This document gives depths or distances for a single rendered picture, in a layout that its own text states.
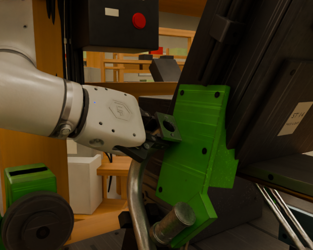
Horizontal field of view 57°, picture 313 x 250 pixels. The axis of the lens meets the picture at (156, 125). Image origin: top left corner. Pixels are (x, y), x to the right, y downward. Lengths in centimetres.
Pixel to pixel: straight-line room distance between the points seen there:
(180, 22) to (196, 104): 1226
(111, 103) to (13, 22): 17
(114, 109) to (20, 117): 13
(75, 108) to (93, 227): 52
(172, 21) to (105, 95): 1209
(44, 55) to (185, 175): 41
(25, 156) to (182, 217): 41
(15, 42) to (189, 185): 33
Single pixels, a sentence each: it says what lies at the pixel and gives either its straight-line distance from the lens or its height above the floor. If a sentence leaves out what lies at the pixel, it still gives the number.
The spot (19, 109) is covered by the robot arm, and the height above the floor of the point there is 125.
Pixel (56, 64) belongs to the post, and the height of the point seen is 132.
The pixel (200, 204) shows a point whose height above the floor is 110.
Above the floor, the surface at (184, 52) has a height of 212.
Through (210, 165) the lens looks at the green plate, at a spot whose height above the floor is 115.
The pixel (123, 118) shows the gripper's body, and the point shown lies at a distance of 43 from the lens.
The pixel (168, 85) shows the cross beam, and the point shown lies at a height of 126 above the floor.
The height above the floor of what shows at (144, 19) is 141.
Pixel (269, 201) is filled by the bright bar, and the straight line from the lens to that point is 56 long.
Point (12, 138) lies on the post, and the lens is 70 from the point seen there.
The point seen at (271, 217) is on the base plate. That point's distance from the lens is 91.
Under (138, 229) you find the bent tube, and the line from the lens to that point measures 53.
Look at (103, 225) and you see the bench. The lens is 86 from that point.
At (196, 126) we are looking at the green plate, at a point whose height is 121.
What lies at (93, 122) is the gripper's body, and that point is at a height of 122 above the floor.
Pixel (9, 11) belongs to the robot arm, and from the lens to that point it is 43.
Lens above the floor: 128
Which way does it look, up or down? 9 degrees down
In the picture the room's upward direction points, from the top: straight up
